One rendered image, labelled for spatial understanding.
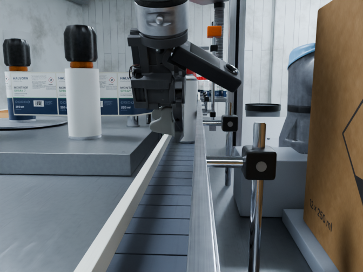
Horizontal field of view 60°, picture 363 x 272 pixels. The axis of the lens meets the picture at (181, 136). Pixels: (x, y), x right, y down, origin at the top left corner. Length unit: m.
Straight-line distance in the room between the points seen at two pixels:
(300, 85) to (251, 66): 4.75
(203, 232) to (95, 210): 0.39
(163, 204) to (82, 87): 0.53
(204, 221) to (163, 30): 0.32
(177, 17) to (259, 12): 5.14
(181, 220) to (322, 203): 0.16
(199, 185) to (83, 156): 0.52
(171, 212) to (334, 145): 0.19
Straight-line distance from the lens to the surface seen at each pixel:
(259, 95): 5.47
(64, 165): 0.74
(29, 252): 0.45
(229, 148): 0.62
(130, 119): 1.09
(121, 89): 1.08
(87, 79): 0.87
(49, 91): 1.16
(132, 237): 0.34
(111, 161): 0.71
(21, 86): 1.22
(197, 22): 5.65
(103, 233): 0.27
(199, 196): 0.20
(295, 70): 0.74
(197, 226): 0.17
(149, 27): 0.45
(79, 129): 0.88
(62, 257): 0.42
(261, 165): 0.31
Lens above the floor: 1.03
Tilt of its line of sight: 10 degrees down
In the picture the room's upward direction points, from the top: straight up
